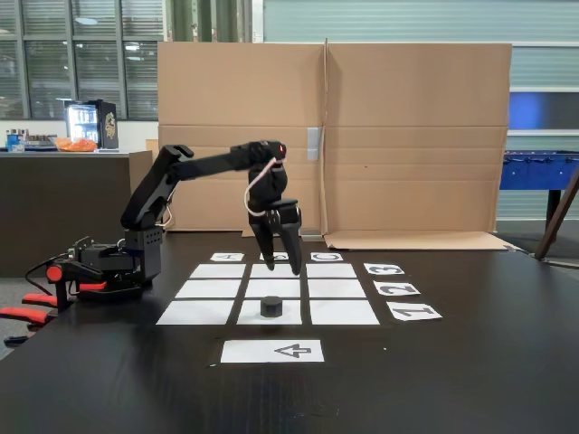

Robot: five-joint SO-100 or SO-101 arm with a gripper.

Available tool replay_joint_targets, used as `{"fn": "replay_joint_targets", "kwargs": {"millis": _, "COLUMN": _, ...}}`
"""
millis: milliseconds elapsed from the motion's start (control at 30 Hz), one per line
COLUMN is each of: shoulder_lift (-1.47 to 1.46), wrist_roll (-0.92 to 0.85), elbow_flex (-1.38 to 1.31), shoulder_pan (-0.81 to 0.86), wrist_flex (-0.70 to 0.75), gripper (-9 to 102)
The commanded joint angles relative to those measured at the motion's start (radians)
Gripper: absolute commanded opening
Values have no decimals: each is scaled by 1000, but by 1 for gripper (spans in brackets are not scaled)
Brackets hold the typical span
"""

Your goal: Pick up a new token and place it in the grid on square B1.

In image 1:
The black hexagonal token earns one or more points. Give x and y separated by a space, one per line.
271 307

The white paper grid square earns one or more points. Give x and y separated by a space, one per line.
258 271
272 288
246 316
208 289
337 288
218 270
331 270
194 313
344 312

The paper sheet letter B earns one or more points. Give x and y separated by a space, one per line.
281 256

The grey tape strip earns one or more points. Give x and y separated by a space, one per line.
313 144
313 235

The paper sheet letter C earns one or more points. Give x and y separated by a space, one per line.
326 257

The paper sheet letter A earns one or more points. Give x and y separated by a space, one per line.
227 257

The large brown cardboard panel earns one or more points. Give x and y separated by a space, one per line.
240 99
416 113

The paper sheet number 3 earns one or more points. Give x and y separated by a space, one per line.
384 269

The white paper arrow sheet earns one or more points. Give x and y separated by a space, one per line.
271 351

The paper sheet number 2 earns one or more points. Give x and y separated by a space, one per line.
397 289

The small brown cardboard sheet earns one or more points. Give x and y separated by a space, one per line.
135 163

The paper sheet number 1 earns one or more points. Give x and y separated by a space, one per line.
414 312

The black mini fridge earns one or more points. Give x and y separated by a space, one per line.
106 124

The bowl of orange snacks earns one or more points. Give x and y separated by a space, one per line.
74 144

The black and red clamp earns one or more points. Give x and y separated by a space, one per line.
55 274

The dark counter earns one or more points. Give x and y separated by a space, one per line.
36 203

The red and black chair base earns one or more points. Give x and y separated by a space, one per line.
25 314

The box of small bottles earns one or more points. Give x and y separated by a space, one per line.
16 140

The blue foosball table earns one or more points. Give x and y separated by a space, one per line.
538 169

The brown wooden easel leg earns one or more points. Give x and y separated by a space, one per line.
558 217

